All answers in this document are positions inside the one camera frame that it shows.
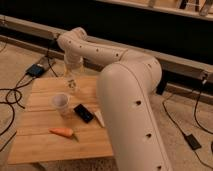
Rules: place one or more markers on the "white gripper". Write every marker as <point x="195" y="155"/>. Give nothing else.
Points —
<point x="73" y="61"/>

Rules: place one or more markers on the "clear plastic bottle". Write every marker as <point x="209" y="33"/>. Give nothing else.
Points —
<point x="71" y="76"/>

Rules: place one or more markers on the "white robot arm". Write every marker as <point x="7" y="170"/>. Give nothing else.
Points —
<point x="123" y="89"/>

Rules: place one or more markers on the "black power adapter box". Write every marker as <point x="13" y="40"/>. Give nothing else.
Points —
<point x="35" y="71"/>

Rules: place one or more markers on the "white paper cup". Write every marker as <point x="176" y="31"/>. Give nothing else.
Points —
<point x="60" y="103"/>

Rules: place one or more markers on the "black smartphone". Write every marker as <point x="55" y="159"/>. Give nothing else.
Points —
<point x="83" y="113"/>

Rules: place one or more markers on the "orange carrot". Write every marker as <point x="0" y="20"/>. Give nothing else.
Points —
<point x="65" y="132"/>

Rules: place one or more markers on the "wooden table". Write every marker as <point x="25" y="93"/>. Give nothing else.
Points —
<point x="35" y="143"/>

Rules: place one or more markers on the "black power brick right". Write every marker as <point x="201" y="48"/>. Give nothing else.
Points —
<point x="192" y="142"/>

